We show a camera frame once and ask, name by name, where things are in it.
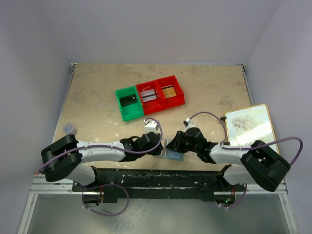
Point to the white tray with gold rim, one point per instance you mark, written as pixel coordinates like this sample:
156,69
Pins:
247,125

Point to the silver card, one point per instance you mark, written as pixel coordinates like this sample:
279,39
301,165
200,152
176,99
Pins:
148,95

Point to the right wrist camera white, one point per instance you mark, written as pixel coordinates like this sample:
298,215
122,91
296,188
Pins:
187,122

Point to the green plastic bin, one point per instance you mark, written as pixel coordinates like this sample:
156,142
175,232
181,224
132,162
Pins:
132,111

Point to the red plastic bin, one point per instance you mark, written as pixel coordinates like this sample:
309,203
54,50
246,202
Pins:
153,106
179,99

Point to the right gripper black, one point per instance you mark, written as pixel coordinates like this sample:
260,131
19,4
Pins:
175,144

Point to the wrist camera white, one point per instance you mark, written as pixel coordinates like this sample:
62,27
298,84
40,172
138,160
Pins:
187,122
150,126

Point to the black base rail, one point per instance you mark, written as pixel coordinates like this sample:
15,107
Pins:
160,184

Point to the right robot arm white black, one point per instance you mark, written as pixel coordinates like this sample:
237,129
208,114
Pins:
263,166

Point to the right red plastic bin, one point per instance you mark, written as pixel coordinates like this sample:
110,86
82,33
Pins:
179,99

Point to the middle red plastic bin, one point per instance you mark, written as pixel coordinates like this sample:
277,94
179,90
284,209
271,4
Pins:
153,106

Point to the green card holder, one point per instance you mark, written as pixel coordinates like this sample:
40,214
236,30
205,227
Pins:
169,154

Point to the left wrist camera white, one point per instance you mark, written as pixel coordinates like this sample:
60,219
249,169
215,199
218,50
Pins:
150,126

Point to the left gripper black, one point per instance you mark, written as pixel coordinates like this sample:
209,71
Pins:
156,147

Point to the black card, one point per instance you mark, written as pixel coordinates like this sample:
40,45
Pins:
127,100

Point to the gold card in bin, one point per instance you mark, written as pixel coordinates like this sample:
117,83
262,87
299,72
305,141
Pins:
168,91

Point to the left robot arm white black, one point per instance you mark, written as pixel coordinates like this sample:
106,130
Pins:
65,158

